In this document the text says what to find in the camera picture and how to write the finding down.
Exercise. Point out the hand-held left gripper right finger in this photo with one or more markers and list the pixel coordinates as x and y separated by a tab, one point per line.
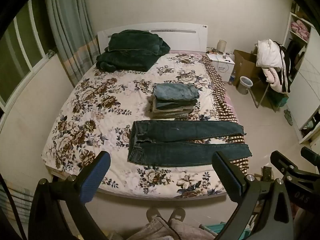
226	177

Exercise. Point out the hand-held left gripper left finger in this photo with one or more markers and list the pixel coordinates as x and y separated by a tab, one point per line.
96	177

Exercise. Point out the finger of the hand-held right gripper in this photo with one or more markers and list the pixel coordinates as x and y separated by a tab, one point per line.
312	155
283	162

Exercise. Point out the dark blue jeans pants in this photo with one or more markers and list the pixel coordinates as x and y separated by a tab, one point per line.
175	132

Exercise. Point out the patterned grey folded pants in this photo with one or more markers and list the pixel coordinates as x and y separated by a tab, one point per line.
175	116

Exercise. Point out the beige folded pants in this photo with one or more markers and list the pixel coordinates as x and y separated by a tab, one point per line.
170	110

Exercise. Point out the small brown box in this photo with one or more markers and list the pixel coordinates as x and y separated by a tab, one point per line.
266	173

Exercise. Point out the pair of grey green slippers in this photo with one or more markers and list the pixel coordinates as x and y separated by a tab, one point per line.
288	117

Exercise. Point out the teal plastic crate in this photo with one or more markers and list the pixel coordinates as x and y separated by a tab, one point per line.
212	228

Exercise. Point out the grey slipper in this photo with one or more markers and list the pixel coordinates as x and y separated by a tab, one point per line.
178	213
153	215

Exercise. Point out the white wardrobe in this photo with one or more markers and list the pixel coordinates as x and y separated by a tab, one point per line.
302	92

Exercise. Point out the person's left leg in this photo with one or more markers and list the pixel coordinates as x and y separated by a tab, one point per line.
150	231

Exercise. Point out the grey radiator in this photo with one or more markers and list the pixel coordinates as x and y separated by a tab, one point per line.
17	202

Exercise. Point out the pale pink garment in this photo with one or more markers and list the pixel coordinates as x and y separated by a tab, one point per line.
273	80

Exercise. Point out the grey trash bin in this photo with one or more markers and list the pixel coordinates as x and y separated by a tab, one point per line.
243	86

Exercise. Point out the brown checkered sheet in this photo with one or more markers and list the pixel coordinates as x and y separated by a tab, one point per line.
220	85

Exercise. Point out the black white striped garment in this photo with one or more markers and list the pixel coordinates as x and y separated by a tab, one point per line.
286	65

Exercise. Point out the clear water bottle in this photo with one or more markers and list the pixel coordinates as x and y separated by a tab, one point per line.
232	78

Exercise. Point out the light blue folded jeans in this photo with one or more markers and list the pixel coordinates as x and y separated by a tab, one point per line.
176	91

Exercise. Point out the brown cardboard box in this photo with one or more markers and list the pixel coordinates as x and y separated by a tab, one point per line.
245	65

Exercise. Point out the white jacket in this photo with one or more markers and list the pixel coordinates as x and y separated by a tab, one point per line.
268	53

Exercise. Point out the white nightstand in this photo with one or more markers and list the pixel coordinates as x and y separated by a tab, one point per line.
222	67

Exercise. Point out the pink folded bedding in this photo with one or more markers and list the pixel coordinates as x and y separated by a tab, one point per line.
300	28

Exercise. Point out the cream table lamp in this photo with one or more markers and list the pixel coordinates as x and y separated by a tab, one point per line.
221	46

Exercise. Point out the dark green blanket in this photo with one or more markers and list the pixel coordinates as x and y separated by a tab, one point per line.
130	50

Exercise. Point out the bed with floral sheet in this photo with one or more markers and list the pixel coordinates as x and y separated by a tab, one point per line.
175	37

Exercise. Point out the grey green curtain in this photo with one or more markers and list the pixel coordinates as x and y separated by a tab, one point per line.
65	30

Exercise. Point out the metal frame chair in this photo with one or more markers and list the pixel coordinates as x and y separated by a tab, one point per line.
276	100

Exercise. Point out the white frame window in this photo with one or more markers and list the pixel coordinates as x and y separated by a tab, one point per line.
22	45

